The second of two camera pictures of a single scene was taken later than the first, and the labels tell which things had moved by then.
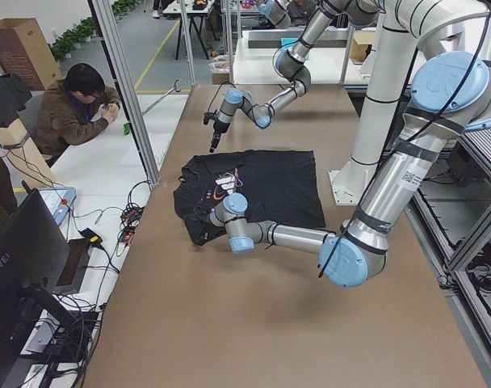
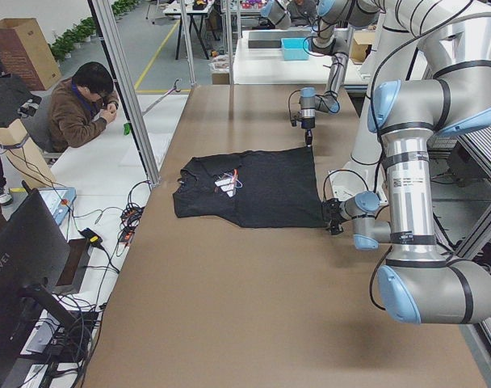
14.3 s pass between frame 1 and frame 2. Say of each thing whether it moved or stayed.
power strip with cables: stayed
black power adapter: stayed
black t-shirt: moved
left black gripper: moved
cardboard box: stayed
